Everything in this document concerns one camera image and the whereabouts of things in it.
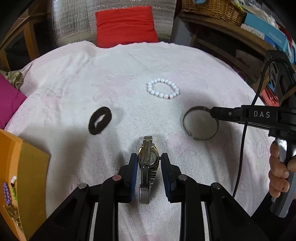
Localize silver metal wristwatch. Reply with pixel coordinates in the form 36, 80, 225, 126
138, 136, 159, 204

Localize blue fashion box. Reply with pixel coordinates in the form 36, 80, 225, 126
241, 13, 291, 56

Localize white bead bracelet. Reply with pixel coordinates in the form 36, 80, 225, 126
146, 78, 181, 100

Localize wooden shelf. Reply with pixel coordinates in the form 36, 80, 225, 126
179, 11, 275, 84

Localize black hair scrunchie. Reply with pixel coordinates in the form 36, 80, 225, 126
88, 106, 112, 135

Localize person right hand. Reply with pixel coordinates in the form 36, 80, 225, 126
268, 142, 296, 198

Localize dark metal bangle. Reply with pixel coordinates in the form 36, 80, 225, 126
182, 106, 219, 141

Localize wooden side table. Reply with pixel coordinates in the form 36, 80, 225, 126
1, 8, 46, 71

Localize silver foil insulation sheet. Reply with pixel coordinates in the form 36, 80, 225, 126
48, 0, 177, 47

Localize red pillow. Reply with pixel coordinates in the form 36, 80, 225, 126
95, 6, 158, 48

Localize wicker basket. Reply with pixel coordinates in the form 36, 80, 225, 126
182, 0, 247, 26

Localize purple bead bracelet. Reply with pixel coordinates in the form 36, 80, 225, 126
2, 182, 12, 207

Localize magenta pillow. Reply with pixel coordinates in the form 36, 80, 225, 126
0, 74, 27, 130

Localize black cable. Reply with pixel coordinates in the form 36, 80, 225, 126
232, 56, 285, 200

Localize beige crumpled cloth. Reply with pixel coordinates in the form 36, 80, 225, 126
4, 71, 23, 90

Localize orange cardboard box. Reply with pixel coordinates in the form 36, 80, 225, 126
1, 130, 49, 240

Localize beige hair claw clip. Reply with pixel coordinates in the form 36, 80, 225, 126
3, 205, 23, 231

